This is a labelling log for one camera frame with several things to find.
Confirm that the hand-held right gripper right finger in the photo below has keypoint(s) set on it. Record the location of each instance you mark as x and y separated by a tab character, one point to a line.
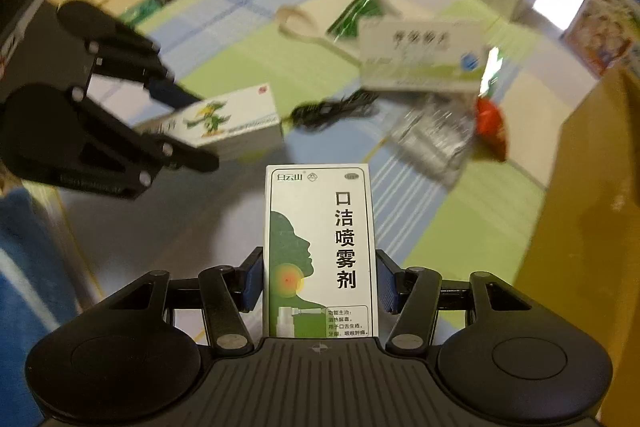
385	281

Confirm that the brown cardboard box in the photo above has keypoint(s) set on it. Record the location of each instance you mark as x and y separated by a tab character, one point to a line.
575	207

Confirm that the white plastic spoon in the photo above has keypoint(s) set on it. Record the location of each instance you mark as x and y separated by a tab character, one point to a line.
305	24

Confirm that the blue cloth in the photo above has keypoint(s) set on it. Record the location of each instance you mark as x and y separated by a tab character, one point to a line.
30	282

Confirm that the green silver foil pouch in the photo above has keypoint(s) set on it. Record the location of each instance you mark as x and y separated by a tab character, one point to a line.
362	14

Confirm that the silver blister pack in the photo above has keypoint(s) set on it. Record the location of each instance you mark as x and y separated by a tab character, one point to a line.
435	137

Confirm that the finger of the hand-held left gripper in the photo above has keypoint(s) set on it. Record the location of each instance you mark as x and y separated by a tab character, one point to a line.
170	91
192	161

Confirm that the white medicine box blue logo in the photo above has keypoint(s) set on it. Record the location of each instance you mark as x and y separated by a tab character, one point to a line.
425	49

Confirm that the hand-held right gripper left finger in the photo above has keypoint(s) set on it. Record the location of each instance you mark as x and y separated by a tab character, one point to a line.
253	281

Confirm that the blue colorful printed carton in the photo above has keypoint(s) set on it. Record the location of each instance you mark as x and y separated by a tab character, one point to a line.
607	7

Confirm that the plaid cloth covered desktop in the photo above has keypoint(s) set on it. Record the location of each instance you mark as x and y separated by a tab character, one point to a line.
450	232

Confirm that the white box with green bird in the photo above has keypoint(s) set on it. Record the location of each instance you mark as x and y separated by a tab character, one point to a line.
235	117

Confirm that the red sachet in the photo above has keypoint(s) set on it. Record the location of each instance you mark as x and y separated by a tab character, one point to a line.
492	127

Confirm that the white green spray medicine box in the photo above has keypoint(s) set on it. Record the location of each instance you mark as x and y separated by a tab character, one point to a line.
320	247

